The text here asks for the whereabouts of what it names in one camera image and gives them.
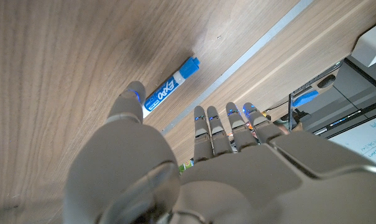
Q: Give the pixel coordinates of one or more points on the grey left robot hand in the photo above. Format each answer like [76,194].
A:
[237,186]

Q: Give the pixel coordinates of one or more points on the blue flat box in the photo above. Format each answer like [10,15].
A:
[305,98]

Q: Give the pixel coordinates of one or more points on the white power box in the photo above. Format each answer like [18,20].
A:
[371,46]

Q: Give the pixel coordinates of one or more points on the black computer mouse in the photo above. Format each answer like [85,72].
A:
[326,81]

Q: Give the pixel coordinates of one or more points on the blue Expo marker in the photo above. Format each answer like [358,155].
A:
[167,88]

